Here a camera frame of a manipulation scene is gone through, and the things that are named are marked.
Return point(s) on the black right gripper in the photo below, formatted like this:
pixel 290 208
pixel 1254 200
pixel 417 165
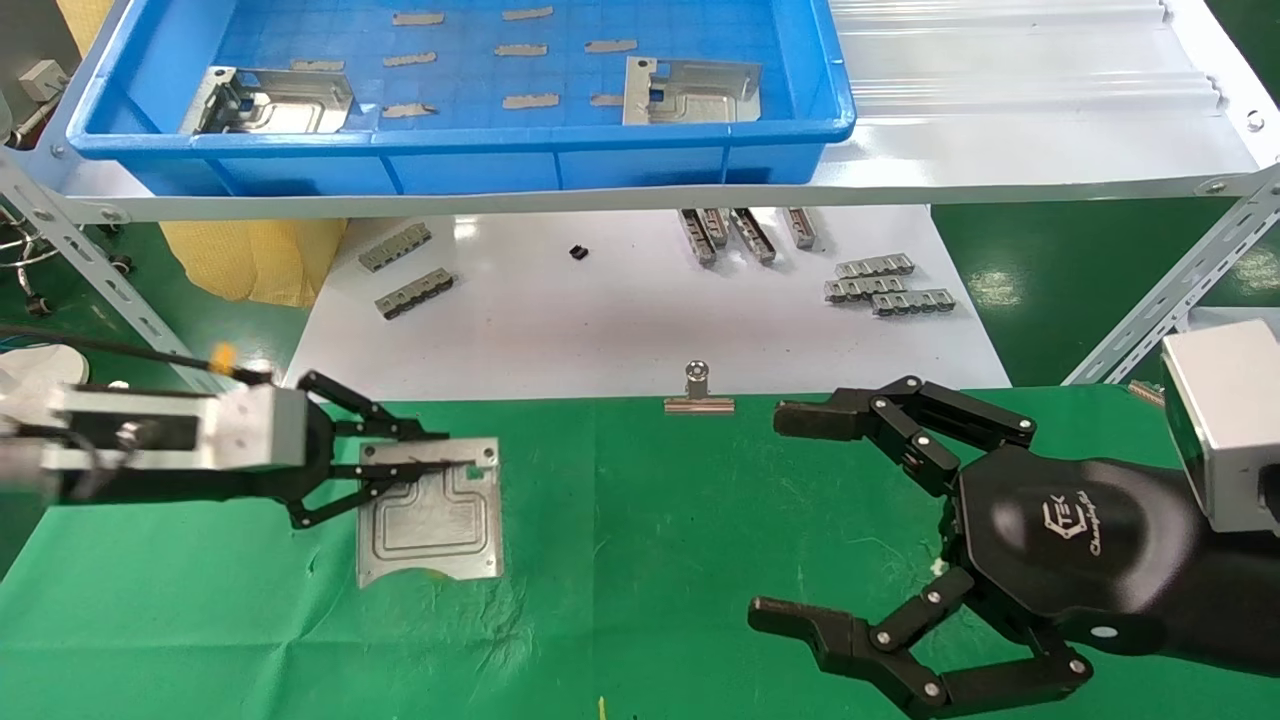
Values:
pixel 1070 540

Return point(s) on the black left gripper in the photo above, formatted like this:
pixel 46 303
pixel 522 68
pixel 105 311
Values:
pixel 320 450

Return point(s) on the stamped sheet metal plate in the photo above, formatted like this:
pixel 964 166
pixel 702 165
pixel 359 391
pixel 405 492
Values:
pixel 430 520

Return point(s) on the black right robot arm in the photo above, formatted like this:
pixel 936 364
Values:
pixel 1240 600

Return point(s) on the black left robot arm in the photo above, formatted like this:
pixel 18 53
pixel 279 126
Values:
pixel 30 480

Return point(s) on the silver binder clip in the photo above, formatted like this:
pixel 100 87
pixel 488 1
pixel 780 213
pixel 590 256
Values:
pixel 699 404

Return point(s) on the grey slotted metal strip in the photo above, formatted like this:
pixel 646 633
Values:
pixel 876 266
pixel 915 303
pixel 858 289
pixel 716 226
pixel 803 228
pixel 415 294
pixel 697 240
pixel 396 247
pixel 754 236

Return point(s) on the white flat board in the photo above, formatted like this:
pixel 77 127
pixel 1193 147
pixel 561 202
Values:
pixel 620 320

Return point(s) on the perforated steel angle leg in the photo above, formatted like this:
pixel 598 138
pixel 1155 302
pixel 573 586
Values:
pixel 110 285
pixel 1170 295

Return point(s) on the blue plastic bin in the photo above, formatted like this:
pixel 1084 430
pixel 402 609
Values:
pixel 480 165

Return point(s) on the white round disc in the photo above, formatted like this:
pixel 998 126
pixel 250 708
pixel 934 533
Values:
pixel 45 362

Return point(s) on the grey tape strip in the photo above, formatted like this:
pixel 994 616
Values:
pixel 611 46
pixel 410 60
pixel 520 49
pixel 418 18
pixel 606 100
pixel 530 101
pixel 318 65
pixel 527 13

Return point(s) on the chrome chair base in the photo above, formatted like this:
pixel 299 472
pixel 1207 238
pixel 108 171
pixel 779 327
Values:
pixel 22 247

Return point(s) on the flat stamped metal plate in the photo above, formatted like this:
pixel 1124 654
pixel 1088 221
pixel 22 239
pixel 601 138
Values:
pixel 700 100

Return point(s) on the small grey box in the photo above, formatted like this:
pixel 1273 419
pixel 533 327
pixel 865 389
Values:
pixel 45 80

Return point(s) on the stamped plate with raised bracket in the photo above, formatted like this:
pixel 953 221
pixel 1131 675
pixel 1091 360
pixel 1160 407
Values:
pixel 290 110

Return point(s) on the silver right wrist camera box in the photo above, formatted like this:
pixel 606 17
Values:
pixel 1230 420

